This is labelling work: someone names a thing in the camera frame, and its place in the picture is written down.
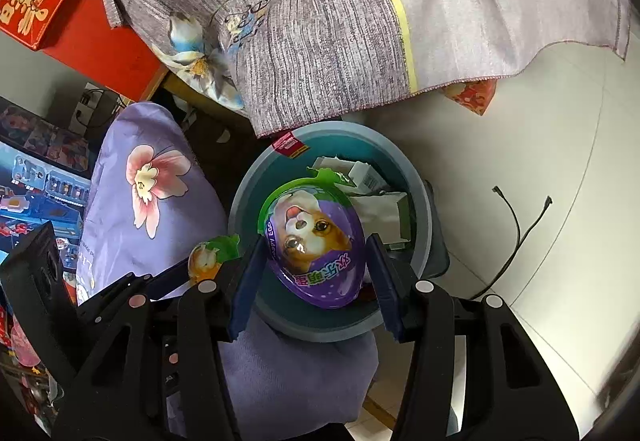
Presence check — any orange green egg toy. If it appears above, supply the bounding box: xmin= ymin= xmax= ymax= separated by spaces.
xmin=188 ymin=234 xmax=240 ymax=285

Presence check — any purple dog egg toy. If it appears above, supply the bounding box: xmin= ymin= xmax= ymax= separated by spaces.
xmin=257 ymin=168 xmax=366 ymax=310

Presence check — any green white pastry box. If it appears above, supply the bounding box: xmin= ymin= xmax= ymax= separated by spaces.
xmin=310 ymin=156 xmax=411 ymax=250

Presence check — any teal trash bin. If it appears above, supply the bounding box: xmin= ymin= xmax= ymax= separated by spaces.
xmin=229 ymin=120 xmax=448 ymax=343

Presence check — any blue toy truck box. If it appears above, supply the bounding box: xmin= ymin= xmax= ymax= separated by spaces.
xmin=0 ymin=99 xmax=94 ymax=272

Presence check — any purple floral tablecloth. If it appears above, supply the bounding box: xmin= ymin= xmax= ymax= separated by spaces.
xmin=76 ymin=102 xmax=378 ymax=440

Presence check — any red gift bag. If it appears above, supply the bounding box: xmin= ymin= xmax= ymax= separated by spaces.
xmin=41 ymin=0 xmax=167 ymax=102

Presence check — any grey purple draped cloth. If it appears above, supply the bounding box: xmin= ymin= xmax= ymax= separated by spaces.
xmin=103 ymin=0 xmax=631 ymax=136

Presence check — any black cable on floor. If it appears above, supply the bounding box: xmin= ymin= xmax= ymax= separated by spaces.
xmin=470 ymin=185 xmax=554 ymax=301

